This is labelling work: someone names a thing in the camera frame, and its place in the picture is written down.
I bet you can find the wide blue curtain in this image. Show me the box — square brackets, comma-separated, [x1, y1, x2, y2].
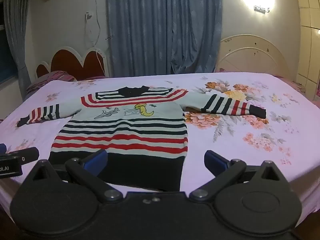
[106, 0, 223, 77]

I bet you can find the dark window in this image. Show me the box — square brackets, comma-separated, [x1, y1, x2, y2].
[0, 25, 18, 85]

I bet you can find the white hanging cable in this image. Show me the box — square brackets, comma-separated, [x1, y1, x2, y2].
[84, 0, 107, 77]

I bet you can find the purple striped pillow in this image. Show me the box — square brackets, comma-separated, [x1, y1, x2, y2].
[24, 70, 76, 98]

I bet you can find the red scalloped headboard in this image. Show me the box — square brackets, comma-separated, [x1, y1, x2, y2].
[34, 46, 110, 81]

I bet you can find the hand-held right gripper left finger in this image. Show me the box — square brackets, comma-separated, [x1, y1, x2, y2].
[24, 149, 123, 203]

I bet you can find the cream wardrobe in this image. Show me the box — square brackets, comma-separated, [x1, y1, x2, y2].
[296, 0, 320, 101]

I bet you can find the cream arched headboard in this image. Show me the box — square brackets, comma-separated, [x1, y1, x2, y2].
[218, 34, 292, 79]

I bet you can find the striped knit sweater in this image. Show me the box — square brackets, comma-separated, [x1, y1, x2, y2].
[17, 86, 267, 192]

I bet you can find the narrow blue curtain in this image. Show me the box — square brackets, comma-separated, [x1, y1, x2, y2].
[3, 0, 32, 100]

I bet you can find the pink floral bed sheet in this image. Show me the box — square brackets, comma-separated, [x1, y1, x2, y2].
[0, 72, 320, 220]

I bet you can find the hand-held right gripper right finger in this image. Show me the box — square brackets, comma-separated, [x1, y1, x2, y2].
[189, 150, 288, 204]

